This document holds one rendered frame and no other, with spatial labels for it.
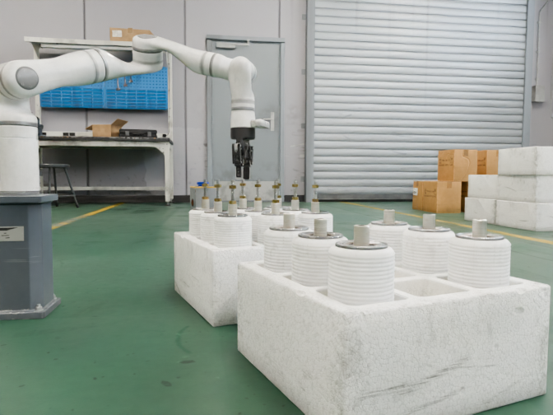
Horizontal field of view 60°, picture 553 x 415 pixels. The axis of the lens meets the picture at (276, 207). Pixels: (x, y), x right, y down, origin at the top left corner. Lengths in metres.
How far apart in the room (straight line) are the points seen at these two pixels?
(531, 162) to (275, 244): 2.76
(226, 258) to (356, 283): 0.51
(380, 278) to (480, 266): 0.20
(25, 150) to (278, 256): 0.73
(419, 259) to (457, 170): 3.90
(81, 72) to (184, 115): 4.89
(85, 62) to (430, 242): 1.00
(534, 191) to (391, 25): 3.99
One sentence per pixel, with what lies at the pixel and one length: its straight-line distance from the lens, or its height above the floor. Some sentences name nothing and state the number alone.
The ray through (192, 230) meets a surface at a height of 0.19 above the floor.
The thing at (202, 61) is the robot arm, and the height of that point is 0.69.
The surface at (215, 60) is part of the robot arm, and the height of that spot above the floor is 0.69.
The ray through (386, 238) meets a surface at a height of 0.23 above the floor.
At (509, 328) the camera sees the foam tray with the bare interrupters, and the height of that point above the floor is 0.12.
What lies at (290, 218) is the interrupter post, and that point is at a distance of 0.90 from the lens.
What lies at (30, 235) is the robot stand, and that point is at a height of 0.20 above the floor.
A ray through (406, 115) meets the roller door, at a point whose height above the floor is 1.16.
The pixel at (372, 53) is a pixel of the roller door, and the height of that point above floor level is 1.95.
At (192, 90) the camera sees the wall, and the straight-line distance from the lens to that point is 6.31.
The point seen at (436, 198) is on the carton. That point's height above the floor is 0.14.
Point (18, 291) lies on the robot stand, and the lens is 1.34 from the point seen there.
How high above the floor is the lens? 0.35
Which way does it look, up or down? 4 degrees down
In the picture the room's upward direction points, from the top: straight up
